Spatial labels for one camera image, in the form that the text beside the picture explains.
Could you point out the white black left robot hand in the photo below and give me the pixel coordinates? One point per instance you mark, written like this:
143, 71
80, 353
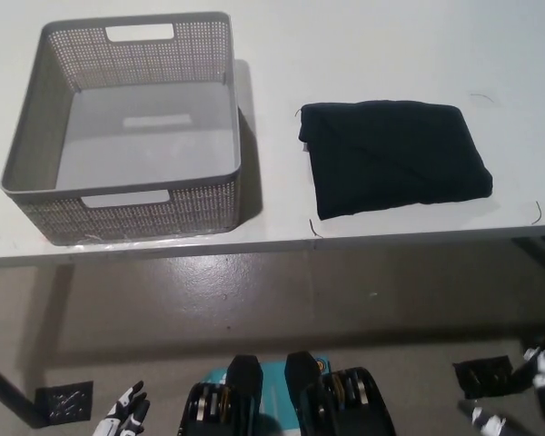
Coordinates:
126, 409

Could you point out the black t-shirt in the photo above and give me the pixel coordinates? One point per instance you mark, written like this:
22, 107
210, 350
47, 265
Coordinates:
390, 154

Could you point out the black ribbed robot body block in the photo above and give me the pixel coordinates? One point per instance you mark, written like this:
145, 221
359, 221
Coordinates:
245, 377
304, 372

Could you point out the clear adhesive tape strip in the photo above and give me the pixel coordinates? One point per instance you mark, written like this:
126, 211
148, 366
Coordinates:
118, 241

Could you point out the grey perforated plastic basket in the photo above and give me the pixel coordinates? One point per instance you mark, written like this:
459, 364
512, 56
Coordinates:
141, 150

